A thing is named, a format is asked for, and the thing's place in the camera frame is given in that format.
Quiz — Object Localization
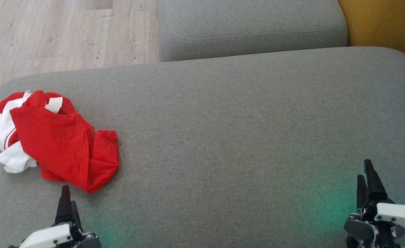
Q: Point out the large grey sofa chaise cushion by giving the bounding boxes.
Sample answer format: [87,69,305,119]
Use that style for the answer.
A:
[0,46,405,248]

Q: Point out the long grey sofa seat cushion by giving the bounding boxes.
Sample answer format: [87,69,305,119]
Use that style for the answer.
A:
[158,0,348,62]

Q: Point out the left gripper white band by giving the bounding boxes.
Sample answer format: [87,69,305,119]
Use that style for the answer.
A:
[18,185,102,248]

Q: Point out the red white basketball jersey shirt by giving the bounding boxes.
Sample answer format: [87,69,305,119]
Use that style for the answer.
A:
[0,90,65,173]

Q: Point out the red shorts with white stripe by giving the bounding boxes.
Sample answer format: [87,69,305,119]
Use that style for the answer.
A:
[10,90,120,194]

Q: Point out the wide yellow sofa back cushion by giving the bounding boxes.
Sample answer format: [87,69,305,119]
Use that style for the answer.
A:
[338,0,405,68]

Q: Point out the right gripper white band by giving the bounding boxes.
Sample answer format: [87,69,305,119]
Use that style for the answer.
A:
[344,159,405,248]

